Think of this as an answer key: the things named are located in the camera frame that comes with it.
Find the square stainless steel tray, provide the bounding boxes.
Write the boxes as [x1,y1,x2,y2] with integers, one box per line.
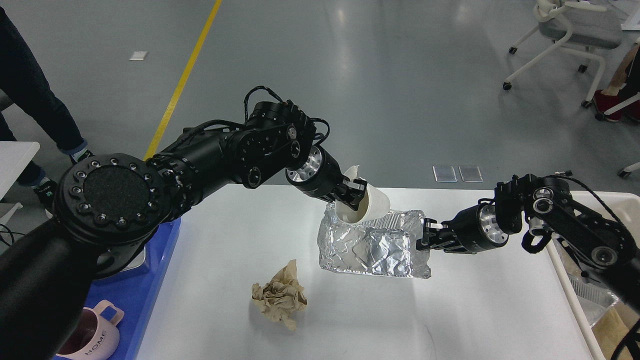
[105,246,151,281]

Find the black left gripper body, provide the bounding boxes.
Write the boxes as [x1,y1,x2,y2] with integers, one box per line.
[286,145,348,202]

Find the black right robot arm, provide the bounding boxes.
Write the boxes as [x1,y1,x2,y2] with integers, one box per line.
[415,170,640,313]

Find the person in dark jeans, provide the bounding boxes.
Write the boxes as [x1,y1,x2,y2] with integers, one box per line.
[0,7,93,214]

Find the white paper cup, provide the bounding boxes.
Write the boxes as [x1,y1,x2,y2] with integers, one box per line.
[334,182,391,224]

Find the blue plastic tray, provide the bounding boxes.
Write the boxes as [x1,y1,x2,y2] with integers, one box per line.
[84,218,182,360]

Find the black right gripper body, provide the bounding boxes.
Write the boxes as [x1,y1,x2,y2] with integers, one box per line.
[447,203,509,255]

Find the pink HOME mug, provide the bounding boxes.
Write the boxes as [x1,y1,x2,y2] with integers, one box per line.
[55,300,125,360]

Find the clear floor plate right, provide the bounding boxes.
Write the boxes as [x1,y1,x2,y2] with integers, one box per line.
[458,165,483,183]

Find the clear floor plate left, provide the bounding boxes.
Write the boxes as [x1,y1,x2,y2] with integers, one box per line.
[432,165,458,183]

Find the white office chair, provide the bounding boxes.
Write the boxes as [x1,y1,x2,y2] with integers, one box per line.
[502,0,623,109]

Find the white side table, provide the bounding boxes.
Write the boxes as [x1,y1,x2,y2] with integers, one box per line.
[0,141,41,198]

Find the aluminium foil container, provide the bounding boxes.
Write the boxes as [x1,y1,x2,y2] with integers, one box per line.
[317,203,432,280]

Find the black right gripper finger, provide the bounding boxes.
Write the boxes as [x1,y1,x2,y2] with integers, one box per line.
[414,235,476,255]
[423,218,457,240]

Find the clear floor plate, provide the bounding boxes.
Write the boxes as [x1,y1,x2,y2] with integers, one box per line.
[458,165,483,183]
[432,165,458,183]

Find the crumpled brown paper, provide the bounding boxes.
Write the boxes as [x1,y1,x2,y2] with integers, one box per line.
[251,259,308,332]

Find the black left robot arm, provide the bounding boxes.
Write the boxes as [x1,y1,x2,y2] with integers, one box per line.
[0,85,368,360]

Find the white plastic bin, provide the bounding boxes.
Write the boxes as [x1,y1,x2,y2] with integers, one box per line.
[546,191,640,360]

